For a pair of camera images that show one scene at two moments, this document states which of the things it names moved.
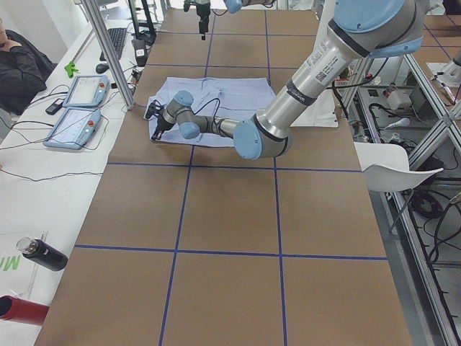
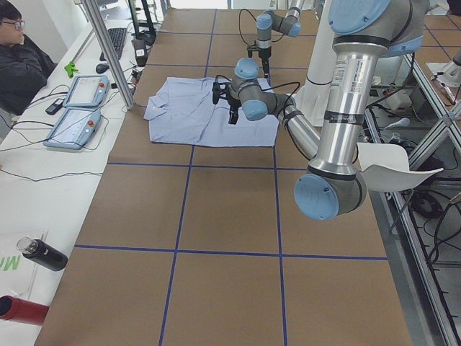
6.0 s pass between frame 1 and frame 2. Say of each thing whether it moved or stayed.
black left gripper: moved
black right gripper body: moved
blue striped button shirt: stayed
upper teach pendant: stayed
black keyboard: stayed
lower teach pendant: stayed
